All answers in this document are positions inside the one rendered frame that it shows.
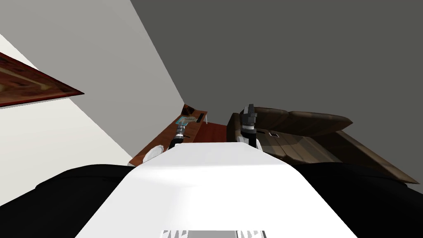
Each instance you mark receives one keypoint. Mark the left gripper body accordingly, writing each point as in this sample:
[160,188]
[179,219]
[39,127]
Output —
[189,119]

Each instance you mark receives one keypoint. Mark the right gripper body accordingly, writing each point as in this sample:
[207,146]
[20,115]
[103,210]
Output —
[248,118]

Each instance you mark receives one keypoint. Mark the teal flat object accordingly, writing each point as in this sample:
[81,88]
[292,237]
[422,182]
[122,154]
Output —
[179,121]

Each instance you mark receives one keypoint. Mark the black remote control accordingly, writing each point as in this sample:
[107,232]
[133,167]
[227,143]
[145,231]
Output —
[200,117]

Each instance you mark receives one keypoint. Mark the brown wooden table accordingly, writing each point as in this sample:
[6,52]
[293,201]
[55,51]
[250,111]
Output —
[165,137]

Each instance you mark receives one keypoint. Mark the small dark white-edged phone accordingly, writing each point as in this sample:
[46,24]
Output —
[274,134]

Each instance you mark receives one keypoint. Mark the white plate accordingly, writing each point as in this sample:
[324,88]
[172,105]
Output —
[153,153]

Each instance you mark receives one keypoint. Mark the brown leather sofa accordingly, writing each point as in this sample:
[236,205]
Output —
[307,142]

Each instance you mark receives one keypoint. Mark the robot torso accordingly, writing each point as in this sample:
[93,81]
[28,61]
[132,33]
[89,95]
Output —
[211,185]

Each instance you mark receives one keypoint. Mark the dark red framed picture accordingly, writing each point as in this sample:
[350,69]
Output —
[29,82]

